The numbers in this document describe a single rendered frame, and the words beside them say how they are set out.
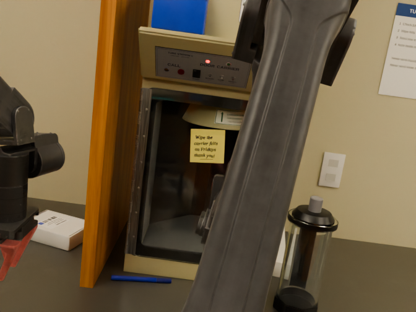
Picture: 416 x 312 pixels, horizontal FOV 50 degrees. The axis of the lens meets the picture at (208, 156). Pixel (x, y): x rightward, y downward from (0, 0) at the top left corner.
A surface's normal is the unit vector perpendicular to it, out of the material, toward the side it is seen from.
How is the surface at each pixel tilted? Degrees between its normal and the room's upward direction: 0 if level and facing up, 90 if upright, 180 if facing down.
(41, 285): 0
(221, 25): 90
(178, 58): 135
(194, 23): 90
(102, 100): 90
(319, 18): 59
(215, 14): 90
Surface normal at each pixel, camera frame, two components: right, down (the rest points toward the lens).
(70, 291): 0.14, -0.96
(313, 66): 0.04, -0.30
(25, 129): 0.94, 0.04
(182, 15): -0.01, 0.23
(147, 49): -0.11, 0.85
